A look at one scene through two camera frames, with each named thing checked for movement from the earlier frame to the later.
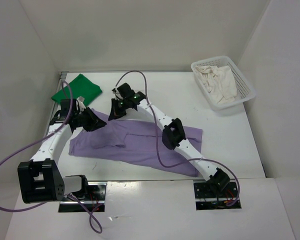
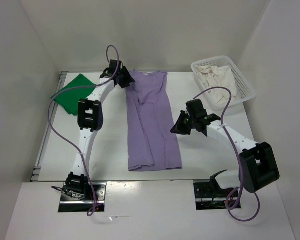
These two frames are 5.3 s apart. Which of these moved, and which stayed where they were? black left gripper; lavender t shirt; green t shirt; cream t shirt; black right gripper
Moved: lavender t shirt; black right gripper; black left gripper
Stayed: green t shirt; cream t shirt
